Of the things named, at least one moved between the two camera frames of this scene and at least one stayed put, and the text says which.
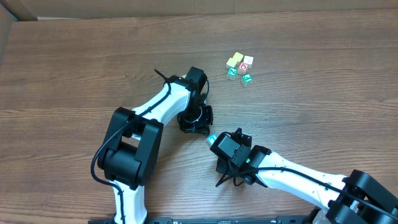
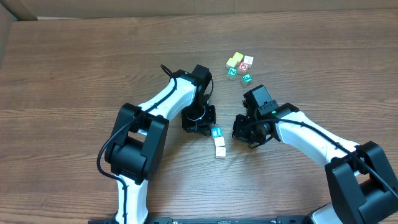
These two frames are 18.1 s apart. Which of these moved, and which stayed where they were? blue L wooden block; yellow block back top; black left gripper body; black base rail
Moved: blue L wooden block
Stayed: yellow block back top; black left gripper body; black base rail
